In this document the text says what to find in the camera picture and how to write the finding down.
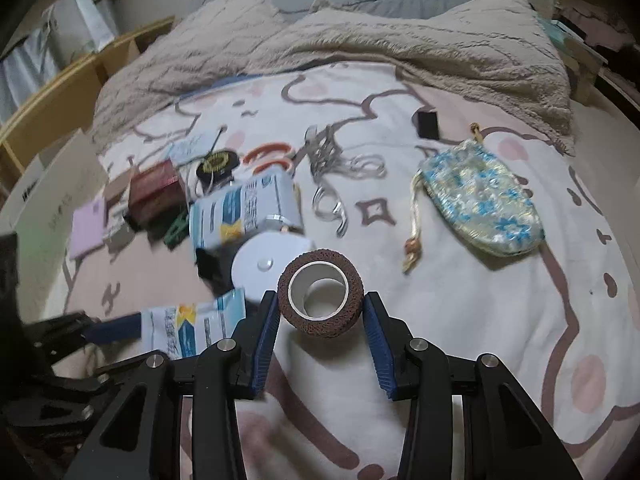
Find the white round tape measure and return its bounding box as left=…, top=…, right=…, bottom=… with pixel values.
left=231, top=231, right=316, bottom=304

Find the brown bandage tape roll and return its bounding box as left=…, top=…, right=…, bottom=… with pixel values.
left=277, top=249, right=364, bottom=339

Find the pink booklet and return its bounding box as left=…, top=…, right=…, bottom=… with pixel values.
left=68, top=197, right=106, bottom=260

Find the white shoe box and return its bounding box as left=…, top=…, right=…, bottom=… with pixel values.
left=1, top=129, right=107, bottom=322

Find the cartoon print bed sheet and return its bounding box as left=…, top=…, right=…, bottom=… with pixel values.
left=62, top=63, right=639, bottom=479

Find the green plastic clip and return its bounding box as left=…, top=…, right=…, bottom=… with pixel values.
left=163, top=210, right=190, bottom=250

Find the red cigarette carton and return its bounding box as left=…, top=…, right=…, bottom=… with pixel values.
left=127, top=159, right=186, bottom=229

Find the blue white medicine pouch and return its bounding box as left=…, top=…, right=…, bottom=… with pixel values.
left=189, top=168, right=303, bottom=252

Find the wooden bedside shelf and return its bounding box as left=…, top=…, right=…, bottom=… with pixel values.
left=1, top=16, right=175, bottom=193

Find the black binder clip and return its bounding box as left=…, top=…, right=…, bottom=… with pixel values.
left=412, top=108, right=440, bottom=140

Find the beige fluffy blanket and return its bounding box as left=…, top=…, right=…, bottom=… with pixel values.
left=89, top=0, right=575, bottom=154

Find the wooden wardrobe with clothes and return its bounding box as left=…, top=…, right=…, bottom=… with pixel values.
left=542, top=0, right=639, bottom=115

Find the blue floral drawstring pouch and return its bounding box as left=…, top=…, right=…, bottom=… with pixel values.
left=402, top=122, right=546, bottom=274

